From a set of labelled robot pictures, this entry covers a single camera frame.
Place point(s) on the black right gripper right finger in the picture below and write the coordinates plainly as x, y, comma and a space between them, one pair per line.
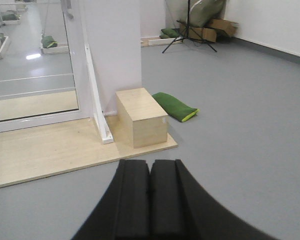
181, 209

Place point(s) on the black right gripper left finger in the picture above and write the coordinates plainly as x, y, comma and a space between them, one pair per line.
123, 212

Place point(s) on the grey door handle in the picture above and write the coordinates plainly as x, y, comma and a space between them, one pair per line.
66, 7

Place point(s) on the light wooden box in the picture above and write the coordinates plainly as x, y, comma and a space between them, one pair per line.
145, 121

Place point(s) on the white diagonal support brace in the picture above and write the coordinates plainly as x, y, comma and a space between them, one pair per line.
99, 118

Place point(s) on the green sandbag by box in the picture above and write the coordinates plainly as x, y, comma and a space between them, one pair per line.
174, 107

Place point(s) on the light wooden platform base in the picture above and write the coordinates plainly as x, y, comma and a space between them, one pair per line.
39, 152

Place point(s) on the black tripod stand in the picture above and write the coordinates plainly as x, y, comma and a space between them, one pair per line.
185, 34

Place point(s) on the small green sandbag far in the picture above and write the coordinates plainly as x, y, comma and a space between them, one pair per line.
167, 33

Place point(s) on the brown cardboard box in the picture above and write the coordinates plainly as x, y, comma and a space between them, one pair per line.
212, 30

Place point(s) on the green sandbag behind glass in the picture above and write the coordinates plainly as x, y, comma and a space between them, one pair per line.
48, 41

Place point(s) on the large olive green bag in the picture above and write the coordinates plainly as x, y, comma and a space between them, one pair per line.
201, 11

